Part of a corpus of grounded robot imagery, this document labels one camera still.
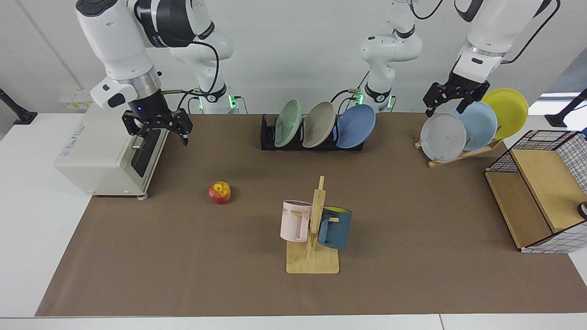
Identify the white wall socket strip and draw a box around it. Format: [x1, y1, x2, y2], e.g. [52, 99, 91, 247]
[60, 88, 94, 112]

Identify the wire basket with wooden floor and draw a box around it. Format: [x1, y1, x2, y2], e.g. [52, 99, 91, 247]
[485, 130, 587, 254]

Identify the pale green plate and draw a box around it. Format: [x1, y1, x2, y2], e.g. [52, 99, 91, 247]
[274, 99, 303, 148]

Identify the light blue plate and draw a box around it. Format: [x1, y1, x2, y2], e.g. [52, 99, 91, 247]
[452, 101, 498, 152]

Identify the pink cup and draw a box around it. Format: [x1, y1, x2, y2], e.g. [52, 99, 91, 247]
[280, 200, 313, 242]

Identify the red yellow apple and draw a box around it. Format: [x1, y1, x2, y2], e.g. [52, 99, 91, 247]
[208, 181, 232, 205]

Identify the wooden plate rack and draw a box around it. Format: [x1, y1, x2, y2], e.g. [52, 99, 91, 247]
[415, 126, 504, 168]

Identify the yellow plate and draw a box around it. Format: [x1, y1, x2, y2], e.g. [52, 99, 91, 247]
[481, 88, 529, 140]

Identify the black dish rack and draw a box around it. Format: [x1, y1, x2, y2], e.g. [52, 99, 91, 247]
[260, 115, 365, 152]

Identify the beige plate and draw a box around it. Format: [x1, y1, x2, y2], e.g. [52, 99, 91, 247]
[303, 101, 337, 149]

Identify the wooden cup stand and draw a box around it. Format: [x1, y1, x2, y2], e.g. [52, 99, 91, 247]
[286, 176, 340, 275]

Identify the grey plate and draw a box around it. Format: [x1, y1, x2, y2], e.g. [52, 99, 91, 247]
[420, 113, 467, 163]

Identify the dark blue cup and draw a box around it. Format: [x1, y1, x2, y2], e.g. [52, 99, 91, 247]
[317, 207, 353, 250]

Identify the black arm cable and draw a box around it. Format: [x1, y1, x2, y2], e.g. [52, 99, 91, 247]
[163, 40, 221, 110]
[410, 0, 561, 64]

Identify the brown table cloth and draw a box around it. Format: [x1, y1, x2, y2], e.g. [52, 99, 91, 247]
[35, 113, 587, 317]

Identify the pale toaster oven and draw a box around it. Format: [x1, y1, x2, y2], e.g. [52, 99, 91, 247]
[54, 102, 170, 198]

